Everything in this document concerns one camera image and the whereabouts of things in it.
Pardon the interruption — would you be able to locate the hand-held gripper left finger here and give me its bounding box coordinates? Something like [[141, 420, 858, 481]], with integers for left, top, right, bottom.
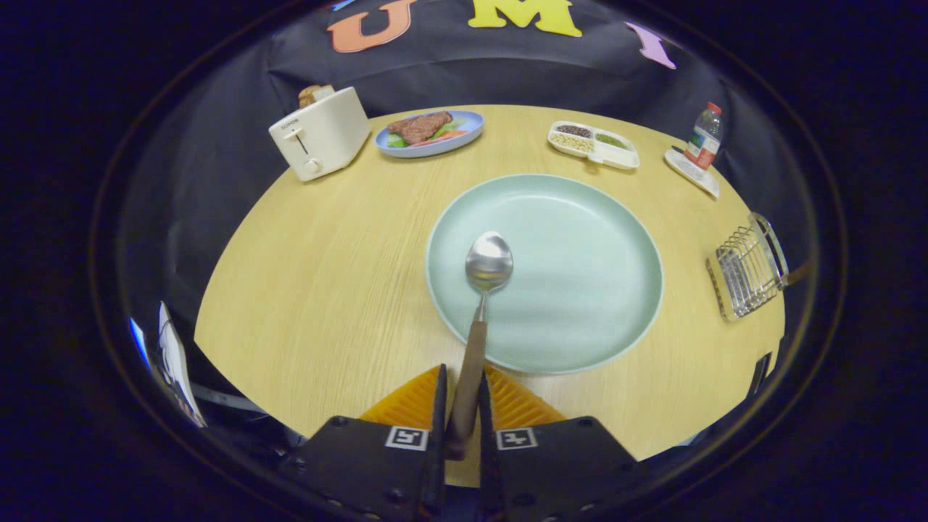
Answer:
[[279, 364, 448, 522]]

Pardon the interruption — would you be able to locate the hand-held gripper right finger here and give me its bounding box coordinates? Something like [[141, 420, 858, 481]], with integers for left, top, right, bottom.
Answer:
[[478, 364, 653, 522]]

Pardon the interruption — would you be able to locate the brown-handled metal spoon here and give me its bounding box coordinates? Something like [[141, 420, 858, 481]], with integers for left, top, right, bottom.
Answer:
[[445, 231, 515, 462]]

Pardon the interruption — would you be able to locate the pale green round plate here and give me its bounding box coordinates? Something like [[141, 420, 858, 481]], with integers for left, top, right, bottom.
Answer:
[[425, 173, 665, 376]]

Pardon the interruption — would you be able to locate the dark grey object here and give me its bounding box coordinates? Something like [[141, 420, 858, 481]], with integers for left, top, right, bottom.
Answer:
[[746, 352, 774, 400]]

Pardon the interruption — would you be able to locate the bright blue-white screen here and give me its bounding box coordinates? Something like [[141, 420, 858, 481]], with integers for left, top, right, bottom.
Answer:
[[128, 317, 150, 368]]

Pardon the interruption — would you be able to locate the white square coaster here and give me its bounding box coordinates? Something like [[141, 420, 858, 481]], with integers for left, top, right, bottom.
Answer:
[[664, 147, 721, 200]]

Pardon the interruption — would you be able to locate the white divided dish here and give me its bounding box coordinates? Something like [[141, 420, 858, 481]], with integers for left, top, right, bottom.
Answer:
[[547, 121, 641, 172]]

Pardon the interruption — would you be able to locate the cream white toaster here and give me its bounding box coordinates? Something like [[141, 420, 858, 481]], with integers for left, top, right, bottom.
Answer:
[[268, 86, 372, 183]]

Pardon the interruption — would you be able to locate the brown meat piece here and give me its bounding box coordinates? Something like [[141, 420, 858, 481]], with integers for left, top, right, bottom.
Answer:
[[387, 111, 455, 146]]

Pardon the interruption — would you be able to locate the blue oval plate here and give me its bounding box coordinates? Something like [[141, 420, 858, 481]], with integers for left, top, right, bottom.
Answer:
[[374, 110, 485, 159]]

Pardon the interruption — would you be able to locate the black backdrop cloth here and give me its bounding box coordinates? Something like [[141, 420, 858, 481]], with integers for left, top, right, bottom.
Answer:
[[116, 0, 813, 345]]

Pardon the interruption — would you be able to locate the clear red-capped water bottle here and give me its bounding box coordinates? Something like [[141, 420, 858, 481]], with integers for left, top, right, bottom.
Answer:
[[684, 102, 724, 172]]

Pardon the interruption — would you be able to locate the metal wire cutlery rack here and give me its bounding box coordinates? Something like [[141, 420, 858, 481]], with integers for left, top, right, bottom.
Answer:
[[706, 212, 790, 323]]

